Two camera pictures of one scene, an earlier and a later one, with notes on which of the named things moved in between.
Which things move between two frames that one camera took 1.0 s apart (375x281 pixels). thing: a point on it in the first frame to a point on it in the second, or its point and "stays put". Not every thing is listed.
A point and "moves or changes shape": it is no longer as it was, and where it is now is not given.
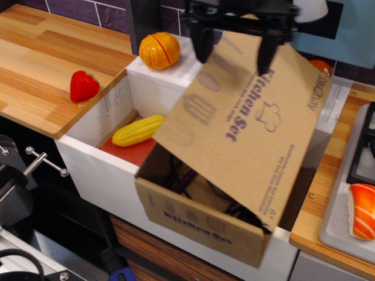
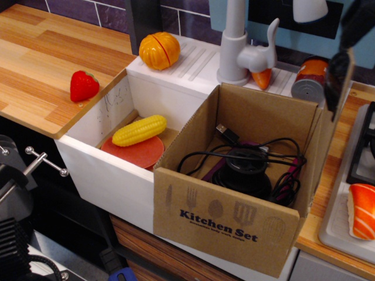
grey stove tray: [336, 232] stays put
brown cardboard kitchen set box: [218, 171] moves or changes shape
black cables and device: [235, 208] to [270, 167]
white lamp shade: [310, 10] stays put
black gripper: [272, 20] to [359, 21]
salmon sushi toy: [361, 208] stays put
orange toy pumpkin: [160, 50] stays put
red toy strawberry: [84, 86] stays put
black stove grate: [353, 176] stays put
